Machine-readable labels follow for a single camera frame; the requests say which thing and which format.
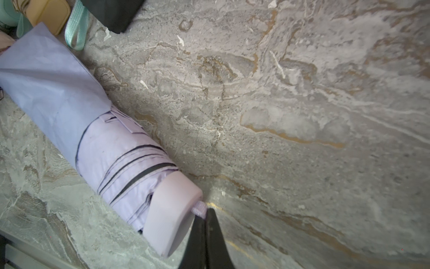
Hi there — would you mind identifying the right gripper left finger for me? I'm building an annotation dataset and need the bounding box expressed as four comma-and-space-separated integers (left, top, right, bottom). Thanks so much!
178, 216, 206, 269

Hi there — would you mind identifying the mint green umbrella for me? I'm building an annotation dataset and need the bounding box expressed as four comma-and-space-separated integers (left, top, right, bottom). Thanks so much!
64, 0, 88, 51
1, 0, 33, 38

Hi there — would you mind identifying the lavender sleeve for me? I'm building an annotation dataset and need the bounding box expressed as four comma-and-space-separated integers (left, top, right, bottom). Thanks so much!
1, 23, 112, 166

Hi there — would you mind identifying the black umbrella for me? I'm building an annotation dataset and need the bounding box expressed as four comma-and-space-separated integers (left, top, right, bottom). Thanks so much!
81, 0, 145, 34

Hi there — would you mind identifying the beige umbrella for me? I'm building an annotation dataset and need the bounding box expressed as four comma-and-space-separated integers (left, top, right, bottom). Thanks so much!
12, 0, 71, 38

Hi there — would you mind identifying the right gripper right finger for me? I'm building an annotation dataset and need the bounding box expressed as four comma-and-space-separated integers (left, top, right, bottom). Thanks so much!
206, 208, 235, 269

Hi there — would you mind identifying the pink umbrella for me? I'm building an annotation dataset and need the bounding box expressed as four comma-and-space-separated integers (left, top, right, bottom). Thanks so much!
0, 31, 16, 54

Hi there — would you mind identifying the lavender umbrella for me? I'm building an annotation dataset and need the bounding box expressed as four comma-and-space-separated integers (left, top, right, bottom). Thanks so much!
76, 107, 206, 257

